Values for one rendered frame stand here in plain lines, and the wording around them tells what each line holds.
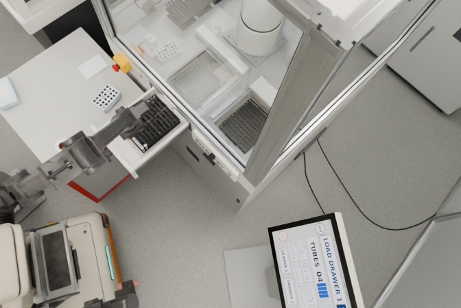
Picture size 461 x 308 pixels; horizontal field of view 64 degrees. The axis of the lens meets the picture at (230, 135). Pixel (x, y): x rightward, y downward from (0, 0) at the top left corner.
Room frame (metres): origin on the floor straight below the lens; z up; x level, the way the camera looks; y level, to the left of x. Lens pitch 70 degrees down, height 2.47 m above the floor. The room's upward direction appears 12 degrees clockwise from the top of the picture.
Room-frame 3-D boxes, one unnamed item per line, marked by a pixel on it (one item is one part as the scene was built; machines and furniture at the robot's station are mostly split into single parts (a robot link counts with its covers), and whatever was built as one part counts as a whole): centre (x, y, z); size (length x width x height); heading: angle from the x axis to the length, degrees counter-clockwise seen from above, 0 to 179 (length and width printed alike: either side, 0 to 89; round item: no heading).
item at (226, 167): (0.48, 0.05, 0.87); 0.29 x 0.02 x 0.11; 55
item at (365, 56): (0.76, -0.40, 1.52); 0.87 x 0.01 x 0.86; 145
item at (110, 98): (0.68, 0.64, 0.78); 0.12 x 0.08 x 0.04; 158
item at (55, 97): (0.65, 0.82, 0.38); 0.62 x 0.58 x 0.76; 55
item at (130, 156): (0.57, 0.37, 0.86); 0.40 x 0.26 x 0.06; 145
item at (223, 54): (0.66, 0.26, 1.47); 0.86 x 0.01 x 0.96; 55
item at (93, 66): (0.84, 0.76, 0.77); 0.13 x 0.09 x 0.02; 143
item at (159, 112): (0.56, 0.37, 0.87); 0.22 x 0.18 x 0.06; 145
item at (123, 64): (0.83, 0.59, 0.88); 0.07 x 0.05 x 0.07; 55
